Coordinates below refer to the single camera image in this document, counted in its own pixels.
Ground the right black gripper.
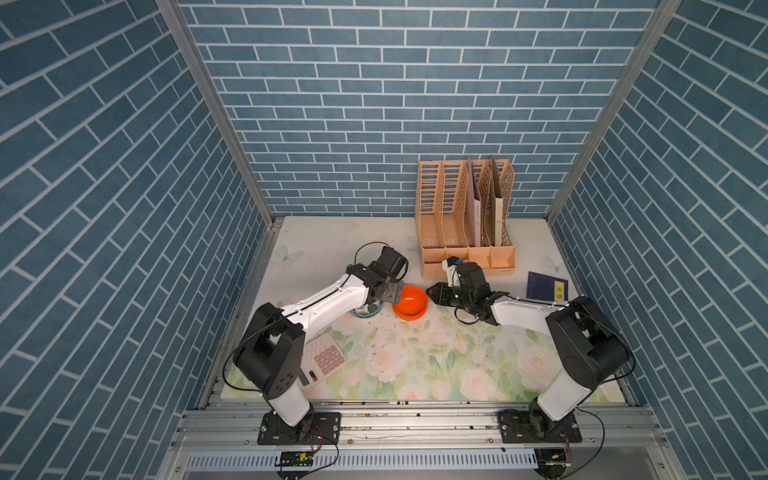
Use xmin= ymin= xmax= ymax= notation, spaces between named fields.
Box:
xmin=425 ymin=281 xmax=474 ymax=310

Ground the orange bowl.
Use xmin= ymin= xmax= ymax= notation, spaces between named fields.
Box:
xmin=392 ymin=299 xmax=428 ymax=321
xmin=392 ymin=285 xmax=429 ymax=321

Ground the green leaf bowl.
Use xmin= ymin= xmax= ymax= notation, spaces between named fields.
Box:
xmin=350 ymin=301 xmax=384 ymax=319

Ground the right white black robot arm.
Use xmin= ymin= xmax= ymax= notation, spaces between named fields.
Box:
xmin=426 ymin=257 xmax=631 ymax=440

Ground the floral table mat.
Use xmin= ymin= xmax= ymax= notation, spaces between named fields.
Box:
xmin=256 ymin=216 xmax=561 ymax=403

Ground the beige desk file organizer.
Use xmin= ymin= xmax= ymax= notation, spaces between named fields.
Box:
xmin=415 ymin=158 xmax=516 ymax=279

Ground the dark blue book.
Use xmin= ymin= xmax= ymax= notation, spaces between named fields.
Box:
xmin=526 ymin=272 xmax=569 ymax=303

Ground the pink calculator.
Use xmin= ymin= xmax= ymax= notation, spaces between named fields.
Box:
xmin=299 ymin=333 xmax=347 ymax=390

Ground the left green circuit board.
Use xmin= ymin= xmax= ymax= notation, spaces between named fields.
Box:
xmin=277 ymin=451 xmax=314 ymax=470

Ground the right circuit board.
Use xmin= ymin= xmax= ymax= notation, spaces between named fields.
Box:
xmin=534 ymin=448 xmax=571 ymax=479

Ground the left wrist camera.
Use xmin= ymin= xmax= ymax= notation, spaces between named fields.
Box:
xmin=376 ymin=245 xmax=409 ymax=281

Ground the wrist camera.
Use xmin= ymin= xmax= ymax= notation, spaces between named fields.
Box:
xmin=441 ymin=256 xmax=464 ymax=288
xmin=376 ymin=245 xmax=409 ymax=281

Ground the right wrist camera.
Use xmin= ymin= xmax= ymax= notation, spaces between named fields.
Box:
xmin=441 ymin=256 xmax=464 ymax=288

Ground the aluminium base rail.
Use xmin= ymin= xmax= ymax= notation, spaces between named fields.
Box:
xmin=159 ymin=401 xmax=683 ymax=479

